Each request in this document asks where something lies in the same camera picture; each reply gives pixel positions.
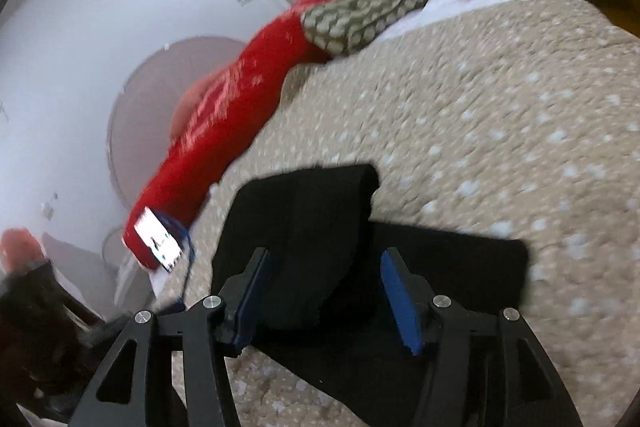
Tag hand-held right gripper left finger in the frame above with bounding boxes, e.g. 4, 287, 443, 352
67, 247, 273, 427

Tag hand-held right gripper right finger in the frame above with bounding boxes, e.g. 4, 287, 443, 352
380, 248, 583, 427

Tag black pants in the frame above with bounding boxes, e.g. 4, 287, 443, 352
210, 164, 531, 427

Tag smartphone with lit screen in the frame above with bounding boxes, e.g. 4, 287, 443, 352
134, 206, 183, 273

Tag red blanket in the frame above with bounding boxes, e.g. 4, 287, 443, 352
122, 0, 391, 268

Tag white electric fan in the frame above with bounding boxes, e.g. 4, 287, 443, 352
102, 36, 251, 303

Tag beige spotted quilted bedspread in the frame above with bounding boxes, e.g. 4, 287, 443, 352
170, 0, 640, 427

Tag dark chair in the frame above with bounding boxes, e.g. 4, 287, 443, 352
0, 257, 132, 423

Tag orange-red cloth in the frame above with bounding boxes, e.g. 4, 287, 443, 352
0, 228, 47, 274

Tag olive spotted pillow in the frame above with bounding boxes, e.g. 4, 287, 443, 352
301, 0, 431, 56

